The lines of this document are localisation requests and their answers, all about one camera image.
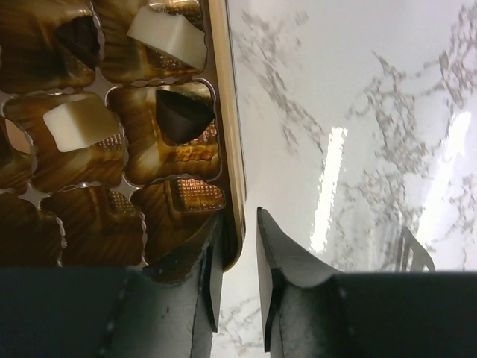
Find dark chocolate corner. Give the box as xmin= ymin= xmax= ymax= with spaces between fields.
xmin=156 ymin=89 xmax=215 ymax=144

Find gold chocolate box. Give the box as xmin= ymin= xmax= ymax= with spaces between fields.
xmin=1 ymin=1 xmax=244 ymax=269

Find dark fluted round chocolate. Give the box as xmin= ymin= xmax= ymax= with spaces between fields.
xmin=54 ymin=16 xmax=101 ymax=70

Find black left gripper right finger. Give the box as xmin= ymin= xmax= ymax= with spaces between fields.
xmin=256 ymin=208 xmax=476 ymax=357

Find white rectangular chocolate bar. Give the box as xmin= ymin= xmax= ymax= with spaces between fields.
xmin=43 ymin=97 xmax=120 ymax=153

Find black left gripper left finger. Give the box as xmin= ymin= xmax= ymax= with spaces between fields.
xmin=1 ymin=214 xmax=224 ymax=357

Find steel slotted tongs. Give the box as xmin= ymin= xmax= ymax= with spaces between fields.
xmin=395 ymin=227 xmax=435 ymax=272

